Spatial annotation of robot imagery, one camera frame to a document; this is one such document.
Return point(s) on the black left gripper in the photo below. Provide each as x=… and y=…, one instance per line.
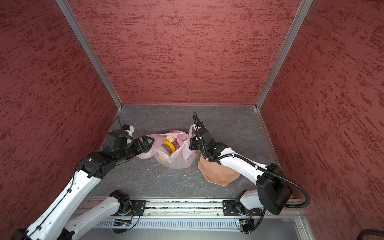
x=140, y=149

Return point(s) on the pink plastic bag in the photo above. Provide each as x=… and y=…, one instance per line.
x=184, y=157

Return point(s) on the red fake fruit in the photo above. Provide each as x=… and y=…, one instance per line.
x=181, y=138

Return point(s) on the pink wavy bowl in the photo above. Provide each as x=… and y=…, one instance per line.
x=217, y=174

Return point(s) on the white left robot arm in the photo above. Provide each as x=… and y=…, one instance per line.
x=55, y=223

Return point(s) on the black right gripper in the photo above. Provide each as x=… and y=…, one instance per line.
x=193, y=141

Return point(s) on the left aluminium corner post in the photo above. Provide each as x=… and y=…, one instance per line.
x=79, y=33

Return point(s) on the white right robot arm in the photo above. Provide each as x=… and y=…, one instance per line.
x=272, y=191

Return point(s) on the aluminium corner post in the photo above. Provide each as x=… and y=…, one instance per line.
x=290, y=37
x=79, y=33

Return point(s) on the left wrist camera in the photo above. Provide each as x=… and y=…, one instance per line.
x=119, y=138

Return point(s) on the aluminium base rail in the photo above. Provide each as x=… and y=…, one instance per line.
x=174, y=214

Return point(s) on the right aluminium corner post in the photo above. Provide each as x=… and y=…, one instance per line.
x=290, y=37

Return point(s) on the yellow fake banana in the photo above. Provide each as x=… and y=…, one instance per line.
x=167, y=153

